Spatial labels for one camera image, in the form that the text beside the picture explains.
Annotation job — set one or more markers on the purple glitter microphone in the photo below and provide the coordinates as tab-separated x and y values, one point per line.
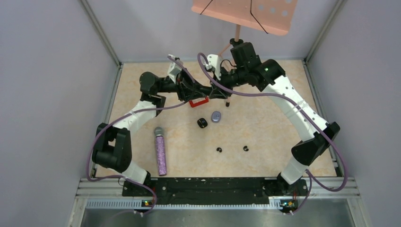
160	151

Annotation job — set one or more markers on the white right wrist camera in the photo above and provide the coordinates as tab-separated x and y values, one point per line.
212	63

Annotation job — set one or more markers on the pink music stand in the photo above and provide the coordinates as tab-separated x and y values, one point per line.
270	16

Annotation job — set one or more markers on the black glossy earbud case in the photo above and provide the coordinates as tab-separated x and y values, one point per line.
202	122

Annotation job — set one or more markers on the red toy window brick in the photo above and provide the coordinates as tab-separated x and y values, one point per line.
199	101

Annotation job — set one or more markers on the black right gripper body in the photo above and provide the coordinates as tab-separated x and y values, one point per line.
232	78

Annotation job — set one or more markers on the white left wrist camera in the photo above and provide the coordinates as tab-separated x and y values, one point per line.
174	69

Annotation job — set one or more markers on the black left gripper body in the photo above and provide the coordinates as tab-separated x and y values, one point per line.
181	91

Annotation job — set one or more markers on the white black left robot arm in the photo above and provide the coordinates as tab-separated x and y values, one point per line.
111	148

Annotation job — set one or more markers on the silver blue earbud charging case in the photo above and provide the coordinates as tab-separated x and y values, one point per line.
216	117

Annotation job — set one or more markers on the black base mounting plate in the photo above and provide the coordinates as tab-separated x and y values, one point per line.
215	191

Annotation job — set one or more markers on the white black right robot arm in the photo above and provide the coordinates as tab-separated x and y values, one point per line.
270	78

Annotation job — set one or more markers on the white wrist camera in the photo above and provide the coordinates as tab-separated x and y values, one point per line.
174	69
212	63

